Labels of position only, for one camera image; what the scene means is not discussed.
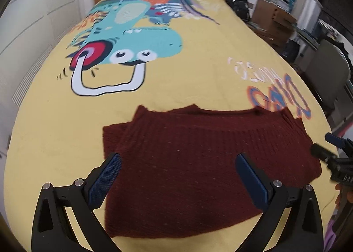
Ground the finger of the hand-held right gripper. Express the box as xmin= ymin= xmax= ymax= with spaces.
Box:
xmin=311 ymin=144 xmax=338 ymax=163
xmin=325 ymin=133 xmax=353 ymax=151

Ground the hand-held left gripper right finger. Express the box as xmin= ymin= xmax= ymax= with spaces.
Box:
xmin=235 ymin=153 xmax=324 ymax=252

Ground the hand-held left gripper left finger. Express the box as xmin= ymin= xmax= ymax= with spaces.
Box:
xmin=31 ymin=152 xmax=122 ymax=252

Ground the dark red knit sweater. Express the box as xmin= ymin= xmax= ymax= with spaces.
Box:
xmin=103 ymin=104 xmax=323 ymax=239

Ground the person's right hand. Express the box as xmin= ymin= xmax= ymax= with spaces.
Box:
xmin=334 ymin=183 xmax=348 ymax=209

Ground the grey chair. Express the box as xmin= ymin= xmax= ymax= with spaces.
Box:
xmin=303 ymin=39 xmax=353 ymax=116

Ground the dark blue bag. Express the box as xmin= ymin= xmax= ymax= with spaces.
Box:
xmin=281 ymin=39 xmax=300 ymax=61

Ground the yellow printed bedspread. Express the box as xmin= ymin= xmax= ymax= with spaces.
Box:
xmin=0 ymin=0 xmax=342 ymax=252

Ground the brown wooden drawer cabinet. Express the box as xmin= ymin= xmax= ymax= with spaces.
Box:
xmin=252 ymin=0 xmax=297 ymax=48

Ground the black backpack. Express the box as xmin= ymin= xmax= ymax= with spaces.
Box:
xmin=225 ymin=0 xmax=253 ymax=21

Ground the white wardrobe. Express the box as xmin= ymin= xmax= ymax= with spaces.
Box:
xmin=0 ymin=0 xmax=96 ymax=159

